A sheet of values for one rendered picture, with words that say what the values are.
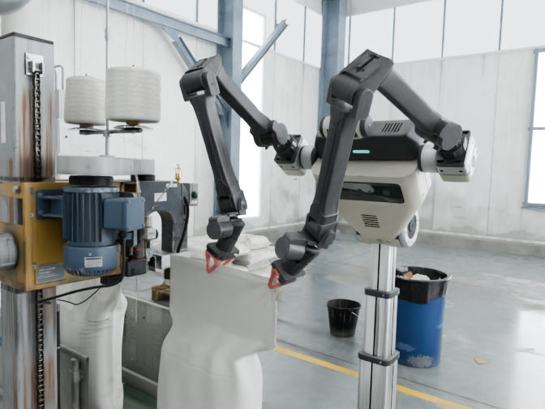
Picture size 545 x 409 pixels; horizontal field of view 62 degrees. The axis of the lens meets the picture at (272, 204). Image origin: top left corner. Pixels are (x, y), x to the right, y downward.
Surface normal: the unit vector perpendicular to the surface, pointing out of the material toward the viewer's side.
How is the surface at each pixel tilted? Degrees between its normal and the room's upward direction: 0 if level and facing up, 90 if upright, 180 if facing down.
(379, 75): 116
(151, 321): 90
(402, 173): 40
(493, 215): 90
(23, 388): 90
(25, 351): 90
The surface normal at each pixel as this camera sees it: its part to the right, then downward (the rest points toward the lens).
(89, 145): 0.80, 0.07
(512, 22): -0.60, 0.04
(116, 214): -0.22, 0.07
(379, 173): -0.36, -0.73
